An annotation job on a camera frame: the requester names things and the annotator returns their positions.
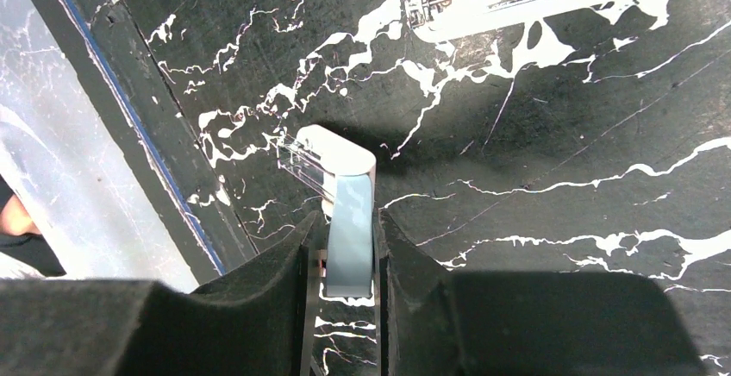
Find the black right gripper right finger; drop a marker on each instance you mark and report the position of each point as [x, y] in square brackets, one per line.
[433, 321]

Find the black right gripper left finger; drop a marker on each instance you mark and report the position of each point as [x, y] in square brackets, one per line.
[254, 320]

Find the light blue eraser block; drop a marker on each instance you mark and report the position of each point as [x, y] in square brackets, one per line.
[343, 174]

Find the aluminium frame rail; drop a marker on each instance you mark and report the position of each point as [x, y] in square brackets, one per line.
[104, 158]

